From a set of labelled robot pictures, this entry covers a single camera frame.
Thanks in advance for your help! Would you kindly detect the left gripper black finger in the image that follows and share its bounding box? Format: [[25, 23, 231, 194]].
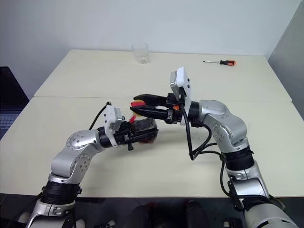
[[131, 127, 159, 144]]

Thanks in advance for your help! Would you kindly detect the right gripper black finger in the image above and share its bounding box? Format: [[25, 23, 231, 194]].
[[133, 93, 169, 107], [130, 106, 169, 121]]

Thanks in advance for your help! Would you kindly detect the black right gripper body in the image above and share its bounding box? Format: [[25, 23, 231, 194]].
[[165, 92, 187, 125]]

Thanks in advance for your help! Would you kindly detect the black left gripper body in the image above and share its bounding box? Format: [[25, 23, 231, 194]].
[[114, 120, 135, 152]]

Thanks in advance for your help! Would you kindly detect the soy sauce bottle red cap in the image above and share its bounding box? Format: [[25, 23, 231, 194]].
[[129, 114, 159, 146]]

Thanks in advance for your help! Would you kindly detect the clear glass tumbler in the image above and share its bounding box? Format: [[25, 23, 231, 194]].
[[132, 42, 150, 65]]

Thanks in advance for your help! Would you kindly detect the orange and black screwdriver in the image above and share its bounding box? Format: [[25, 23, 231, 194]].
[[203, 59, 238, 67]]

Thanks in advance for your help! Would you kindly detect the black laptop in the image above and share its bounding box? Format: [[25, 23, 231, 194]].
[[0, 66, 30, 141]]

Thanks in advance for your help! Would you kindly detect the pale shoe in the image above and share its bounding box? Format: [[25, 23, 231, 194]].
[[18, 211, 34, 224]]

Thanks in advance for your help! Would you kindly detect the grey partition panel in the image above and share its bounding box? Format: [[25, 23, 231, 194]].
[[267, 0, 304, 131]]

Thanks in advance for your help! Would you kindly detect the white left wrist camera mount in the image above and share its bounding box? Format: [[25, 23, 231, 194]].
[[104, 105, 125, 148]]

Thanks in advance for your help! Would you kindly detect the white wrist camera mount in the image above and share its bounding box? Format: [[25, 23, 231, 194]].
[[104, 105, 125, 148], [169, 66, 192, 126]]

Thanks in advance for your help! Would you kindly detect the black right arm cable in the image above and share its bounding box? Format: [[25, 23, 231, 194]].
[[181, 110, 240, 209]]

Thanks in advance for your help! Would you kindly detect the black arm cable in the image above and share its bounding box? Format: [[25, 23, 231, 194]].
[[181, 110, 240, 209], [88, 101, 113, 131]]

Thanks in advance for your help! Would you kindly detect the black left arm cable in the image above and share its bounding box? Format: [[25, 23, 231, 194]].
[[88, 101, 113, 131]]

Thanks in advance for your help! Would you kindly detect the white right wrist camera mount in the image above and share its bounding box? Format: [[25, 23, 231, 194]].
[[169, 66, 192, 126]]

